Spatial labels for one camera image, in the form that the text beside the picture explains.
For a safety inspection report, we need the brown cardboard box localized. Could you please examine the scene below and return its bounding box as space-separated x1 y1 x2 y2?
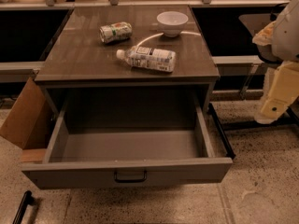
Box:
0 78 53 162

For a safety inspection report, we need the black drawer slide rail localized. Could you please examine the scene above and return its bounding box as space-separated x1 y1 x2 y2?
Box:
208 103 235 160

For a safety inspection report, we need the white bowl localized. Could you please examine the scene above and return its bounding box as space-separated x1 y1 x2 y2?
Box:
157 11 189 37

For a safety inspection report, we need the grey open top drawer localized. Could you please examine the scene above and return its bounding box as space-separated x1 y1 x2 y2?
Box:
21 91 232 189

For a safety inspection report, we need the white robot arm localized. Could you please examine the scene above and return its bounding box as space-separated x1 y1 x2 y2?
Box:
252 0 299 124

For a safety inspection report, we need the crushed green soda can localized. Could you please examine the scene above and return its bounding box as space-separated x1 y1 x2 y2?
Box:
99 21 133 44

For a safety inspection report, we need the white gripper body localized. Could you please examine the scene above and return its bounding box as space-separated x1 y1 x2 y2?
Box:
254 61 299 124

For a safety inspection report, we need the clear plastic water bottle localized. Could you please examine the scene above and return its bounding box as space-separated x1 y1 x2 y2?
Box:
116 46 177 73

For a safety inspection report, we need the black drawer handle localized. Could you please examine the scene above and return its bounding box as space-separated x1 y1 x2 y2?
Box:
114 171 148 184

